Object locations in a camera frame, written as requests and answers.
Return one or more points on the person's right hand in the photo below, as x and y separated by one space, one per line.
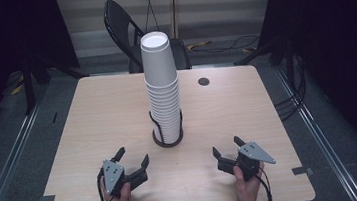
248 193

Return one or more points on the yellow floor tape piece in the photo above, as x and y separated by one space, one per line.
17 89

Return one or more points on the black folding chair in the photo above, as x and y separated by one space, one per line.
118 23

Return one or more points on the round dark table grommet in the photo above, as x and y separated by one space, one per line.
203 81

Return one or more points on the dark metal stand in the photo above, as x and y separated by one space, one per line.
28 82

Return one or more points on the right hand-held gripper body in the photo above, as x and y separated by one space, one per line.
251 158

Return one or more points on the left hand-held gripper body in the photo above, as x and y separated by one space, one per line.
113 174

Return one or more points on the stack of white paper cups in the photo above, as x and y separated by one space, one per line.
159 69

